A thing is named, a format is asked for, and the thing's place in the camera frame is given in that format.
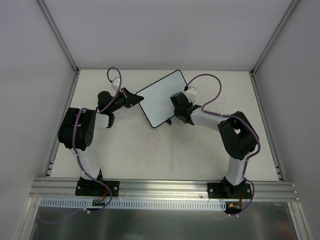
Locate white whiteboard black frame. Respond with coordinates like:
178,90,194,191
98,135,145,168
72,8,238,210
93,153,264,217
136,70,187,129

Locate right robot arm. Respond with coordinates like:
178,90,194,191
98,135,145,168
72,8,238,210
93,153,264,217
170,92,260,199

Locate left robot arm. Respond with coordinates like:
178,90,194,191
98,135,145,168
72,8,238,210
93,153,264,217
58,87,144,195

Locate black whiteboard stand foot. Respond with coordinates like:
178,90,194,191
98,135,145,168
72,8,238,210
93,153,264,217
165,119,172,126

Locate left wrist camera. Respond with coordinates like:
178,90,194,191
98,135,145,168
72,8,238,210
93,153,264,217
111,77,122,91

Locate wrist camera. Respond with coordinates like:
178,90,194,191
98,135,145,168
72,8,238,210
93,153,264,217
111,77,122,91
184,85,198,97

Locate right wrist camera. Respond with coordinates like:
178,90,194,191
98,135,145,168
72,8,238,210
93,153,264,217
184,85,198,97

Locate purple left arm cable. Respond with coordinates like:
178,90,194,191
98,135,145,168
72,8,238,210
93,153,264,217
38,66,123,224

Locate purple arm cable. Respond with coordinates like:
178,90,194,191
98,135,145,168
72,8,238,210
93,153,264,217
184,73,262,218
38,66,123,224

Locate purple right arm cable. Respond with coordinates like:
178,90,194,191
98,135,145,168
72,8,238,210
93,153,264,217
184,73,262,218

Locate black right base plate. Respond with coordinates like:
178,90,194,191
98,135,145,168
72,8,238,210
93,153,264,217
206,182,252,200

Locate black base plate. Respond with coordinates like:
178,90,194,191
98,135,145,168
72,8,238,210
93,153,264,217
75,178,120,197
206,182,252,200

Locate left aluminium frame post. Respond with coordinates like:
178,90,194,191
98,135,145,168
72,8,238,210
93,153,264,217
35,0,79,74

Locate aluminium frame post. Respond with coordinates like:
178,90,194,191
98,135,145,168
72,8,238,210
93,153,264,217
250,0,300,75
35,0,79,74

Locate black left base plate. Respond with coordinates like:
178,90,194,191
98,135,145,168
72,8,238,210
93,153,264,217
75,178,120,197

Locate white slotted cable duct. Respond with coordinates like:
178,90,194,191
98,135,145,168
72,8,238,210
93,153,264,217
39,197,227,211

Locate aluminium front rail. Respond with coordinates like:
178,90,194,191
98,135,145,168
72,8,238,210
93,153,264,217
28,177,300,202

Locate right aluminium frame post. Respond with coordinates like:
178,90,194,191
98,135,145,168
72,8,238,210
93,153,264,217
250,0,300,75

